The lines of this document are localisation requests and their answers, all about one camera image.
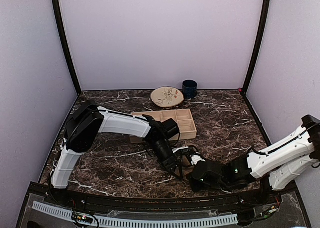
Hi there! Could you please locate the right black corner post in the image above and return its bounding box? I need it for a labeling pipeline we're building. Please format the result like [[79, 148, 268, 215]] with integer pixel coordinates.
[[242, 0, 271, 95]]

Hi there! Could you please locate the wooden compartment tray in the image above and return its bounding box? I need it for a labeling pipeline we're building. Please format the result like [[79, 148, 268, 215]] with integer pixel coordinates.
[[131, 109, 197, 140]]

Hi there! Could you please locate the left black corner post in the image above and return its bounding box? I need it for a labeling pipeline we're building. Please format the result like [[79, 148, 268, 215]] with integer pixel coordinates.
[[51, 0, 82, 95]]

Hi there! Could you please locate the tan plain sock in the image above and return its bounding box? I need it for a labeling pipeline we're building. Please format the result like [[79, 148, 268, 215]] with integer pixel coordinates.
[[177, 150, 195, 168]]

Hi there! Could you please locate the black corner post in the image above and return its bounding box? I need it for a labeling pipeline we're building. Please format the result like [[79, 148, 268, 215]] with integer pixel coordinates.
[[51, 0, 82, 95], [242, 0, 271, 95]]

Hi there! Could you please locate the white slotted cable duct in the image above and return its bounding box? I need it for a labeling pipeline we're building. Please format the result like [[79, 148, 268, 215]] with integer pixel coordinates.
[[31, 201, 239, 228]]

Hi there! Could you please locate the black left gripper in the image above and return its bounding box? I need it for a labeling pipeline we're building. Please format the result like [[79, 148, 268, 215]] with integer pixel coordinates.
[[146, 141, 180, 181]]

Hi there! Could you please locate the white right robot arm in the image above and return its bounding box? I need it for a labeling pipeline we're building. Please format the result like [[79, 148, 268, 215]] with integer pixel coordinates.
[[187, 115, 320, 205]]

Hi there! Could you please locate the patterned ceramic plate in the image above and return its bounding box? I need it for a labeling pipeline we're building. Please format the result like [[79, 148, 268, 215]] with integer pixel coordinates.
[[150, 86, 184, 108]]

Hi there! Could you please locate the dark blue mug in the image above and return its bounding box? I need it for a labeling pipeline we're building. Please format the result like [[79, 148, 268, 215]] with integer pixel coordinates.
[[182, 80, 198, 99]]

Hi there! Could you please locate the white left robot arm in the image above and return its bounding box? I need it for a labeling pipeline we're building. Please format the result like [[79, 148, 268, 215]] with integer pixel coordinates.
[[49, 100, 194, 206]]

